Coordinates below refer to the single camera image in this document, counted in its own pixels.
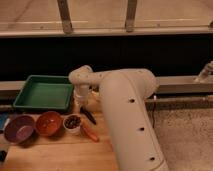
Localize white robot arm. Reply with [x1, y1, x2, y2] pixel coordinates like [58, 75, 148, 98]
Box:
[69, 65, 169, 171]

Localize red bowl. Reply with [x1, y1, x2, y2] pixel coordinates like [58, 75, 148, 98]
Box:
[35, 111, 62, 137]

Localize white cup with dark contents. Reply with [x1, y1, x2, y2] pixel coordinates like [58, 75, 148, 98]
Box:
[63, 115, 81, 135]

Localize orange carrot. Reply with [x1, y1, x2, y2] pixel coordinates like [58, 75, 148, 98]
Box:
[81, 121, 99, 142]

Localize black handled brush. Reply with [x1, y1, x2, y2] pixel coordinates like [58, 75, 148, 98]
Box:
[80, 107, 97, 125]

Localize purple bowl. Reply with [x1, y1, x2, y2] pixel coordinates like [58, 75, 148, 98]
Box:
[4, 115, 35, 143]

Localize green plastic tray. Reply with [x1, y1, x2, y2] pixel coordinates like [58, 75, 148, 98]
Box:
[13, 75, 73, 111]

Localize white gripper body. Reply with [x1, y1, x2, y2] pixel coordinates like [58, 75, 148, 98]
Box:
[74, 85, 90, 107]

